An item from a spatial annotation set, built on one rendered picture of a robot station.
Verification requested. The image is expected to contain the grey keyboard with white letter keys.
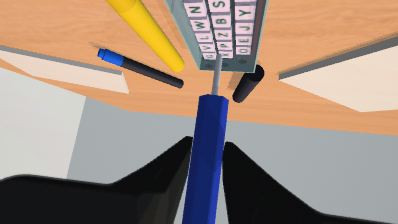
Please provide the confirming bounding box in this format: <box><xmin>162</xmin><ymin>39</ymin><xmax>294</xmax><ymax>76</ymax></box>
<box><xmin>163</xmin><ymin>0</ymin><xmax>270</xmax><ymax>73</ymax></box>

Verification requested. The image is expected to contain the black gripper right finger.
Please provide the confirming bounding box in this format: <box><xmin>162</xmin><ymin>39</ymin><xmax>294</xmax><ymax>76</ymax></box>
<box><xmin>222</xmin><ymin>142</ymin><xmax>392</xmax><ymax>224</ymax></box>

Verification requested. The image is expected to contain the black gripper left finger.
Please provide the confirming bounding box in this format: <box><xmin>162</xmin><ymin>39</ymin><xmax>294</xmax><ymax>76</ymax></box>
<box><xmin>0</xmin><ymin>136</ymin><xmax>193</xmax><ymax>224</ymax></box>

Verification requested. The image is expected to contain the white sheet of paper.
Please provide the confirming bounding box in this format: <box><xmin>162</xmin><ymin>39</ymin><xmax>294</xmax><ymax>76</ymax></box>
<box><xmin>0</xmin><ymin>45</ymin><xmax>129</xmax><ymax>94</ymax></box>

